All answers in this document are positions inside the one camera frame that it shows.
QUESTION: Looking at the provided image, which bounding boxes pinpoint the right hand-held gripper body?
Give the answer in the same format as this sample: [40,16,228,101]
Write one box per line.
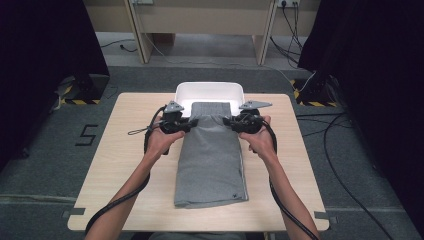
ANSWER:
[230,100,273,135]

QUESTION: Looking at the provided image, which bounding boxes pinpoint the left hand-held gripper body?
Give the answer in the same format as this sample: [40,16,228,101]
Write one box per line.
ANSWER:
[159,100,194,135]

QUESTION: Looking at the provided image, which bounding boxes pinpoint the white plastic bin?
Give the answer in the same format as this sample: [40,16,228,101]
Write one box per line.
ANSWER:
[174,81,246,118]

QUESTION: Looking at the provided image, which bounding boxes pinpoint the grey pants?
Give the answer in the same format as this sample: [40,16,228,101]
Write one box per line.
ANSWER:
[173,101,249,210]

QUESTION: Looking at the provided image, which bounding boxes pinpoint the person's left hand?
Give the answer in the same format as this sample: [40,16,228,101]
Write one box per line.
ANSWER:
[145,114,186,161]

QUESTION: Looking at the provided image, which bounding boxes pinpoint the person's right hand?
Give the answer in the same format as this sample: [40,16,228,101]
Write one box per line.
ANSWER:
[238,115,278,162]

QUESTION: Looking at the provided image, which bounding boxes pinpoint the yellow black hazard tape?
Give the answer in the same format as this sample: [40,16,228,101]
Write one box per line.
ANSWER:
[289,79,339,108]
[59,84,102,106]

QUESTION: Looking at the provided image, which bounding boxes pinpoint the black stand base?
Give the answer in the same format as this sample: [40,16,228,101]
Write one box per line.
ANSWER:
[301,78,334,104]
[73,73,111,102]

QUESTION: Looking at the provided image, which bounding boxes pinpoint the beige wooden desk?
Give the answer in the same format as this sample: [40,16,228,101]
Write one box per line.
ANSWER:
[83,0,321,66]

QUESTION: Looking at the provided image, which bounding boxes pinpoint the person's grey clothing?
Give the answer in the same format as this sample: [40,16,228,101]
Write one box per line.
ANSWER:
[148,231,248,240]

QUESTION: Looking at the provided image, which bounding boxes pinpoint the grey floor tape piece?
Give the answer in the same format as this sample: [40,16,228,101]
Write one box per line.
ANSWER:
[61,207,87,219]
[313,210,338,224]

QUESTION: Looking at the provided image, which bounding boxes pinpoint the black curtain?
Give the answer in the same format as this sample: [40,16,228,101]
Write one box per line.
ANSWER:
[297,0,424,231]
[0,0,111,164]

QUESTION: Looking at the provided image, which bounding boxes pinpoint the thin black strap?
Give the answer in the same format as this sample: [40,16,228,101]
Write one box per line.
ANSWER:
[127,125,161,136]

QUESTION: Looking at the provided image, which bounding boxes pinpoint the black floor cable with plug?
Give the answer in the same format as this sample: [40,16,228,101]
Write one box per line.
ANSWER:
[99,38,138,54]

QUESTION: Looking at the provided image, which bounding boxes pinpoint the right hand-held gripper black cable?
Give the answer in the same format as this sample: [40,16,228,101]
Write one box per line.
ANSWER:
[261,118,319,240]

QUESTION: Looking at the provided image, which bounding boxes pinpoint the hand-held gripper black cable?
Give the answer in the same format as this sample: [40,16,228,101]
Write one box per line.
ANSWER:
[261,118,319,240]
[84,104,168,236]

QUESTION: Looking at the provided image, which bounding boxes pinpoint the black power cable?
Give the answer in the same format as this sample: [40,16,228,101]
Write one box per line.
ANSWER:
[269,3,304,66]

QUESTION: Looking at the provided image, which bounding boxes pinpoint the left hand-held gripper black cable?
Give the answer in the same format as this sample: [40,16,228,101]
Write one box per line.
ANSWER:
[84,104,168,236]

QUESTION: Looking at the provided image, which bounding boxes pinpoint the long black floor cable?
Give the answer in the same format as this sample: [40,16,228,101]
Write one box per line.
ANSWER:
[295,112,396,240]

